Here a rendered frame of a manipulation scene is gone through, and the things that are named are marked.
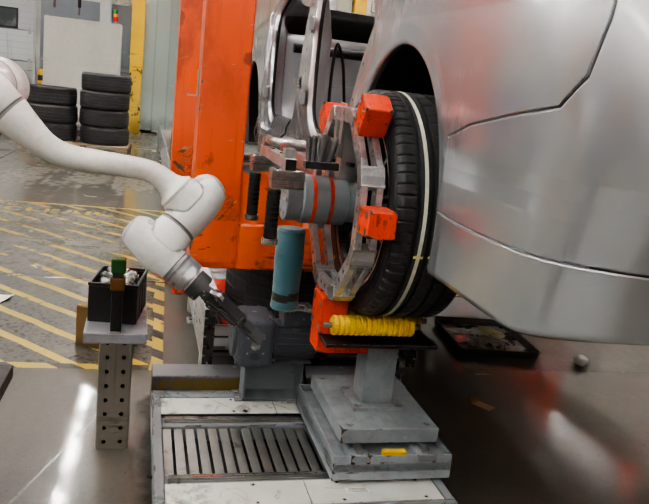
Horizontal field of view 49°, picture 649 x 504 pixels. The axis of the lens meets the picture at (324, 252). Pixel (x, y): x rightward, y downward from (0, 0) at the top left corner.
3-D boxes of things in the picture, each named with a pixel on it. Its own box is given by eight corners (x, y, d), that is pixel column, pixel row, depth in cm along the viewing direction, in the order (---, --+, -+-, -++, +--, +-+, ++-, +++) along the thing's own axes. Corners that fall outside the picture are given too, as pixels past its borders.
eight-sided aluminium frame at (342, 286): (368, 320, 192) (395, 113, 180) (344, 319, 190) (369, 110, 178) (321, 268, 243) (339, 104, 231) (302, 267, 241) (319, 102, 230)
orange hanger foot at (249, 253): (375, 275, 265) (387, 182, 258) (233, 269, 252) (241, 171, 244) (362, 264, 281) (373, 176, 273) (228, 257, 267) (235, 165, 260)
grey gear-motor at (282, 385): (348, 411, 252) (360, 316, 245) (228, 411, 241) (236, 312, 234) (335, 389, 269) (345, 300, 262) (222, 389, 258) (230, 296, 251)
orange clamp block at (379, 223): (383, 233, 187) (395, 241, 179) (355, 231, 185) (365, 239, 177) (387, 206, 186) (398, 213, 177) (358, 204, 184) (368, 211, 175)
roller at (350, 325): (422, 339, 211) (424, 321, 209) (324, 337, 203) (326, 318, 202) (415, 333, 216) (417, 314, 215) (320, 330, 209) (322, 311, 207)
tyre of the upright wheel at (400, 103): (414, 355, 226) (507, 233, 173) (342, 354, 220) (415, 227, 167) (383, 191, 262) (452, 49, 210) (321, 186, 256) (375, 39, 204)
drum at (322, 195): (357, 230, 206) (363, 181, 203) (284, 226, 201) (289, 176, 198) (344, 221, 220) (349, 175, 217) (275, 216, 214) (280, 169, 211)
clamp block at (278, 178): (304, 190, 187) (306, 170, 186) (270, 188, 185) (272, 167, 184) (300, 188, 192) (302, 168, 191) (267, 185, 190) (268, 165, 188)
